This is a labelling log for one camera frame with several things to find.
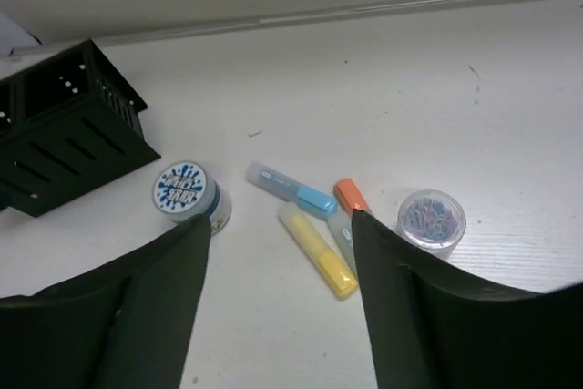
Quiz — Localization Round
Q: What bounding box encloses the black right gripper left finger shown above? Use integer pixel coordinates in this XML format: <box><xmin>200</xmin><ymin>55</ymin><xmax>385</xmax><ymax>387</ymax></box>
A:
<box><xmin>1</xmin><ymin>215</ymin><xmax>211</xmax><ymax>388</ymax></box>

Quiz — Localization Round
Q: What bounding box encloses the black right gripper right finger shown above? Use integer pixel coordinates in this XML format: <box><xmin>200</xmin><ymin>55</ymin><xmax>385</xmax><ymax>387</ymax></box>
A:
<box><xmin>352</xmin><ymin>210</ymin><xmax>582</xmax><ymax>388</ymax></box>

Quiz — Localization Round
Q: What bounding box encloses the yellow highlighter pen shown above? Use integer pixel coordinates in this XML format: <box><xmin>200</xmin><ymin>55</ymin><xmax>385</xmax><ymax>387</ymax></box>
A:
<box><xmin>278</xmin><ymin>201</ymin><xmax>358</xmax><ymax>300</ymax></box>

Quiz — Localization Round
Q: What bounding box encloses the orange highlighter pen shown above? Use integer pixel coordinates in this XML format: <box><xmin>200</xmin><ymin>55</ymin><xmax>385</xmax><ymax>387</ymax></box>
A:
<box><xmin>327</xmin><ymin>179</ymin><xmax>372</xmax><ymax>276</ymax></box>

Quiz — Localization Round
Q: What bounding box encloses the blue highlighter pen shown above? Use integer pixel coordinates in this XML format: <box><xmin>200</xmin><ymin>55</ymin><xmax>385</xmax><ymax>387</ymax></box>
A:
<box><xmin>245</xmin><ymin>162</ymin><xmax>338</xmax><ymax>220</ymax></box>

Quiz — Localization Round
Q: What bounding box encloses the black slotted organizer box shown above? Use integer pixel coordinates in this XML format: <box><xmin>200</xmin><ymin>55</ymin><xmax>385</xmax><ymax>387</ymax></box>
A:
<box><xmin>1</xmin><ymin>39</ymin><xmax>160</xmax><ymax>217</ymax></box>

